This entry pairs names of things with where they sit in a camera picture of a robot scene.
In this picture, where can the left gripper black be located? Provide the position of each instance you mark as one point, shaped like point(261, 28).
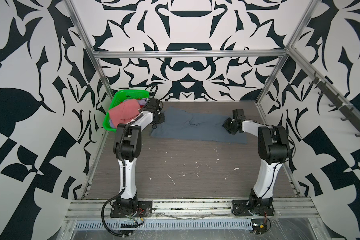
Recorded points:
point(162, 119)

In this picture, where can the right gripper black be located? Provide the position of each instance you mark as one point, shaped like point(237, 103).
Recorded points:
point(225, 124)

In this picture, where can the grey blue t shirt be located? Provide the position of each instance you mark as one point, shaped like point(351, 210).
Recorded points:
point(182, 125)

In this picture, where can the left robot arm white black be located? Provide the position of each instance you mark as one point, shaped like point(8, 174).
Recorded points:
point(127, 147)

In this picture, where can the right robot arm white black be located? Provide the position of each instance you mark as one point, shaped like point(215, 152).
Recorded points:
point(274, 150)

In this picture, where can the purple garment in basket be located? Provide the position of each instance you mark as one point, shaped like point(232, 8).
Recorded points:
point(143, 101)

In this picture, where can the pink t shirt in basket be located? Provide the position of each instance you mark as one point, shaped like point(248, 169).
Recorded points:
point(124, 112)

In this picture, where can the green plastic basket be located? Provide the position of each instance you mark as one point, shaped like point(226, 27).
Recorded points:
point(120, 97)

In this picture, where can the aluminium frame back crossbar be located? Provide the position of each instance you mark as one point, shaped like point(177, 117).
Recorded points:
point(188, 54)

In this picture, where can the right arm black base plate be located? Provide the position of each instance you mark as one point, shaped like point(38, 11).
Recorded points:
point(261, 207)

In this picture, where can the aluminium frame left post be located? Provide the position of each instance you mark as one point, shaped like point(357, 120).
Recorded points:
point(75, 18)

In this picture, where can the white slotted cable duct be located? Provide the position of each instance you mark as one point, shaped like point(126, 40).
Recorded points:
point(174, 224)

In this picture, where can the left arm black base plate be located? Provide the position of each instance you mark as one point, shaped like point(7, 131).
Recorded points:
point(142, 208)

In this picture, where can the small electronics board with wires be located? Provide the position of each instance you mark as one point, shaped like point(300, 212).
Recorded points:
point(261, 226)

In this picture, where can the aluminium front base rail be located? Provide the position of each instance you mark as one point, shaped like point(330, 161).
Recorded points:
point(195, 208)

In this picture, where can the black wall hook rail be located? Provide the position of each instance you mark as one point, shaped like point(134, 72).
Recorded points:
point(338, 101)

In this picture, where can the aluminium frame corner post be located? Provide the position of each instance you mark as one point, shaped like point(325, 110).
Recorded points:
point(302, 24)

